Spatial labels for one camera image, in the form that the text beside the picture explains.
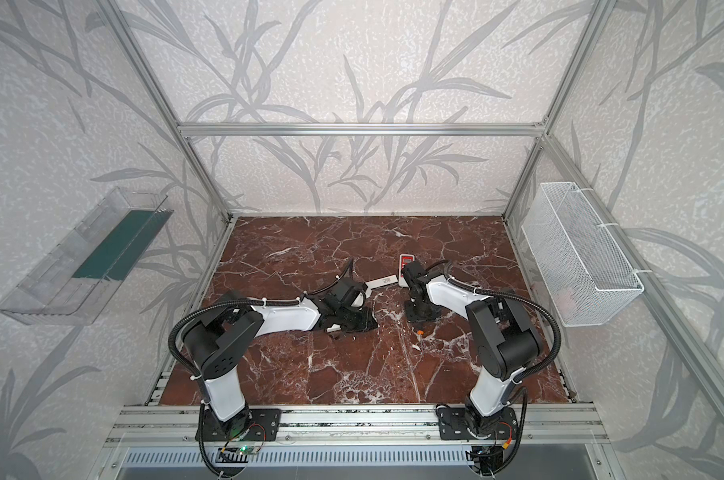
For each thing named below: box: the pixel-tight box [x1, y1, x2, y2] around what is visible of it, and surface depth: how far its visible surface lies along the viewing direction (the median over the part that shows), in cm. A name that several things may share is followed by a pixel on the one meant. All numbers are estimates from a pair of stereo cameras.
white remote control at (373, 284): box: [365, 274, 399, 289], surface depth 104 cm
